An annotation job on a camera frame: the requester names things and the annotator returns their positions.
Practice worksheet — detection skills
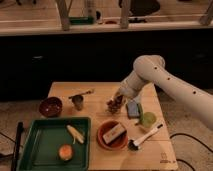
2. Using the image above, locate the dark purple grape bunch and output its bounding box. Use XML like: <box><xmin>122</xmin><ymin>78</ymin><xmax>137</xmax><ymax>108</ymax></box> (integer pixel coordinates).
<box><xmin>107</xmin><ymin>96</ymin><xmax>124</xmax><ymax>114</ymax></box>

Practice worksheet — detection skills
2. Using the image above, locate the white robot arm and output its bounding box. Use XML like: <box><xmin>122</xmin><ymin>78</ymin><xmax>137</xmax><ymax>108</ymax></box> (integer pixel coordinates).
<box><xmin>115</xmin><ymin>55</ymin><xmax>213</xmax><ymax>131</ymax></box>

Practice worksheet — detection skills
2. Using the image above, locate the small metal cup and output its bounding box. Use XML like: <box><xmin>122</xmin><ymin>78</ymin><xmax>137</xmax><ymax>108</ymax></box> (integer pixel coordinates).
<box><xmin>72</xmin><ymin>95</ymin><xmax>84</xmax><ymax>111</ymax></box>

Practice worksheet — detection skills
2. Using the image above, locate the blue grey sponge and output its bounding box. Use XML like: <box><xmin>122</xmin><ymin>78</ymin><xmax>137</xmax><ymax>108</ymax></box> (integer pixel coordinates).
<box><xmin>126</xmin><ymin>101</ymin><xmax>140</xmax><ymax>118</ymax></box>

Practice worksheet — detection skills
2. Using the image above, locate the green round lid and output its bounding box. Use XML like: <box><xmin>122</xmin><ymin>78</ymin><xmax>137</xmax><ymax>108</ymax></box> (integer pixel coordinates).
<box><xmin>140</xmin><ymin>112</ymin><xmax>157</xmax><ymax>128</ymax></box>

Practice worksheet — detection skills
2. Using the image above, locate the white block eraser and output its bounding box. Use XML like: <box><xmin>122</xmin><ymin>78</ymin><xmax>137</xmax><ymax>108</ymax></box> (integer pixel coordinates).
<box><xmin>103</xmin><ymin>123</ymin><xmax>126</xmax><ymax>144</ymax></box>

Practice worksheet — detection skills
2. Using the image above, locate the orange terracotta bowl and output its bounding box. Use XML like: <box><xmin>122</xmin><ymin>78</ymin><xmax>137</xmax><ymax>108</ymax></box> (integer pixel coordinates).
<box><xmin>97</xmin><ymin>120</ymin><xmax>128</xmax><ymax>151</ymax></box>

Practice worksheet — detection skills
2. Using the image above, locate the dark red bowl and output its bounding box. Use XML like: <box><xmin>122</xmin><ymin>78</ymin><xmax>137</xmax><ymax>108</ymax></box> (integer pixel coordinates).
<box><xmin>39</xmin><ymin>97</ymin><xmax>63</xmax><ymax>118</ymax></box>

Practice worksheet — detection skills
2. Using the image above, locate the orange round fruit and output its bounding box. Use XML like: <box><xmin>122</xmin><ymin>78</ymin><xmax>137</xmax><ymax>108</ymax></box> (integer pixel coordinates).
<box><xmin>58</xmin><ymin>144</ymin><xmax>73</xmax><ymax>161</ymax></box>

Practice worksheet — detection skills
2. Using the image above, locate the green plastic tray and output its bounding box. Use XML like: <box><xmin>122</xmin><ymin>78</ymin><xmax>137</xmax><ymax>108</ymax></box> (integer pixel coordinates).
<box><xmin>17</xmin><ymin>117</ymin><xmax>91</xmax><ymax>171</ymax></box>

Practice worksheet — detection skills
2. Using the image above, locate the black bar beside tray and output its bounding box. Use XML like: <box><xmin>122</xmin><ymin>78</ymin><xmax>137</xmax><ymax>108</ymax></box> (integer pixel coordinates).
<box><xmin>10</xmin><ymin>122</ymin><xmax>24</xmax><ymax>171</ymax></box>

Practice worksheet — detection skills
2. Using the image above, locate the thin wooden handled tool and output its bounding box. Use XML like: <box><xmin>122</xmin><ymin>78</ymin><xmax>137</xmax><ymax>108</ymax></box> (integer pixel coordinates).
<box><xmin>68</xmin><ymin>89</ymin><xmax>95</xmax><ymax>99</ymax></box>

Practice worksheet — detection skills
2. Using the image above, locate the white handled brush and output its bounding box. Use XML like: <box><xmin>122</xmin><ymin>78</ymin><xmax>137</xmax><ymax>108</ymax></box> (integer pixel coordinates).
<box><xmin>128</xmin><ymin>124</ymin><xmax>163</xmax><ymax>151</ymax></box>

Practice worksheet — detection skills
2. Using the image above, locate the black floor cable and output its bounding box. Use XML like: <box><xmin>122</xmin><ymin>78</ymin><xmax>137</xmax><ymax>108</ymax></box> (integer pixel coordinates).
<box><xmin>169</xmin><ymin>132</ymin><xmax>213</xmax><ymax>171</ymax></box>

